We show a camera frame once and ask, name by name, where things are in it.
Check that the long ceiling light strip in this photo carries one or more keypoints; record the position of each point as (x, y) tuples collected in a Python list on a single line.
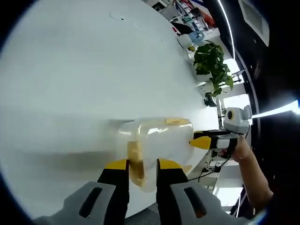
[(226, 25)]

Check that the person's right hand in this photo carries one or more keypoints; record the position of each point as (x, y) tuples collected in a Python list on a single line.
[(242, 150)]

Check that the storage shelves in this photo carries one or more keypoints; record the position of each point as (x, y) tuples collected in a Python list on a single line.
[(197, 16)]

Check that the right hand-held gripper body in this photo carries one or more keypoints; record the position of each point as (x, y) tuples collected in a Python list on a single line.
[(236, 122)]

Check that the clear box with yellow buckles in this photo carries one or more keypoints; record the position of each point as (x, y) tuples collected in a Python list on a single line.
[(164, 145)]

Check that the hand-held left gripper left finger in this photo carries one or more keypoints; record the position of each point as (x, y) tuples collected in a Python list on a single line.
[(93, 206)]

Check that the grey mesh office chair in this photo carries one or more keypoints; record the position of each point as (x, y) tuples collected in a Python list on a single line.
[(143, 211)]

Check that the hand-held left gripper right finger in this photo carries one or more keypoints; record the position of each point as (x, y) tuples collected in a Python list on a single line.
[(187, 206)]

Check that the black stand base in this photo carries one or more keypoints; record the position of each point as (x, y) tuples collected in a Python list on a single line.
[(209, 100)]

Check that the ceiling air vent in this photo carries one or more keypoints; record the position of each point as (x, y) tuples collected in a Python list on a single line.
[(254, 18)]

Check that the potted green plant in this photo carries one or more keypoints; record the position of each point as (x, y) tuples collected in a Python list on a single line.
[(211, 61)]

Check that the bright ceiling light strip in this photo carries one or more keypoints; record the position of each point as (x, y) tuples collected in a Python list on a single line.
[(274, 110)]

